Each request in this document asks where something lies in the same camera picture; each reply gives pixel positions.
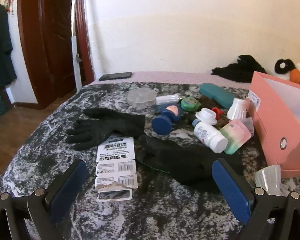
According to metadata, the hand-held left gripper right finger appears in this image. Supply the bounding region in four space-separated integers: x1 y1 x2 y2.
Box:
211 158 300 240

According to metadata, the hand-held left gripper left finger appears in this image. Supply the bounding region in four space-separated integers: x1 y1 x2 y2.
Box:
0 158 88 240

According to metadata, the pink cardboard box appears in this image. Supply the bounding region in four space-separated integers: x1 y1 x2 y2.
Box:
245 71 300 178

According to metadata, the white wide threaded cap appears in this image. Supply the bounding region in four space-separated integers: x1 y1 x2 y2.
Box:
195 108 217 125

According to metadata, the clear flower-shaped compartment box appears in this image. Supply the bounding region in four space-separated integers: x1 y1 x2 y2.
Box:
126 88 157 108

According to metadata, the clear plastic measuring cup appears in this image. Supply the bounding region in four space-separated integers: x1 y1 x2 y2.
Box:
254 165 282 196

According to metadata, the white battery blister card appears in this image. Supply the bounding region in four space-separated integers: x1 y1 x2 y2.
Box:
94 135 138 202

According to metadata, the black knit glove green trim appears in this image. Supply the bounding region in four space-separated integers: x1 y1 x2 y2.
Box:
136 135 244 193

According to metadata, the pink green pastel box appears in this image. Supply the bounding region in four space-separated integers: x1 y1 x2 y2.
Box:
219 119 252 155

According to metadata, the white pill bottle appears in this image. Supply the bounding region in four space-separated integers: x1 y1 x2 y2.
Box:
194 121 228 153

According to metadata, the small clear lidded container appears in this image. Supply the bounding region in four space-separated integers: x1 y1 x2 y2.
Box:
240 117 255 134

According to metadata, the brown fuzzy clump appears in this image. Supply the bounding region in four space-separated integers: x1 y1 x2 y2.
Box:
185 95 230 130

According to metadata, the green round toy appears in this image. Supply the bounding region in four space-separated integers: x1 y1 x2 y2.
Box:
181 97 200 111

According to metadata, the teal case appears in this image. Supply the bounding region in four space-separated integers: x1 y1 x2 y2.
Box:
199 83 236 110

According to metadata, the small clear plastic bottle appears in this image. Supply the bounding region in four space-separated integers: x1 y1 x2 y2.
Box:
156 94 180 106

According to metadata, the black cloth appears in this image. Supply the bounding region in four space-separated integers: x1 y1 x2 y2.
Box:
211 54 267 83

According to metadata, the black smartphone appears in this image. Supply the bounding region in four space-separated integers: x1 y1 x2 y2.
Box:
99 72 132 81

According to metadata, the pink bed sheet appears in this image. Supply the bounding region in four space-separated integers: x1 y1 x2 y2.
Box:
90 71 253 90

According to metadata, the dark red wooden door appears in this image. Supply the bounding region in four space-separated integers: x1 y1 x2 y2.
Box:
17 0 95 110

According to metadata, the dark hanging shirt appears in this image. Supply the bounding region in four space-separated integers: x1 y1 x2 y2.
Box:
0 4 17 88

